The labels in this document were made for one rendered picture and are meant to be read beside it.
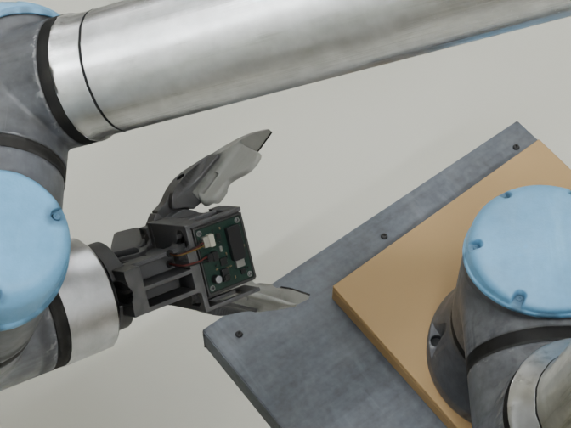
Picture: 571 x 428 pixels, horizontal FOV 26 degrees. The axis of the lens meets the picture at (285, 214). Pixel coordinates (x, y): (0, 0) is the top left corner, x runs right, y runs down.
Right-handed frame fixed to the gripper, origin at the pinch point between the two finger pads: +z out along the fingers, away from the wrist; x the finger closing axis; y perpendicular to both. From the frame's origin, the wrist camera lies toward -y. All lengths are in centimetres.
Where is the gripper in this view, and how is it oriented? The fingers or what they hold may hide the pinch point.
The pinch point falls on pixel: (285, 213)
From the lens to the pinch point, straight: 108.1
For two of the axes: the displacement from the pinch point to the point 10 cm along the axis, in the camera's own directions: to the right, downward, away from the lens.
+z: 8.0, -2.9, 5.3
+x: -2.2, -9.5, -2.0
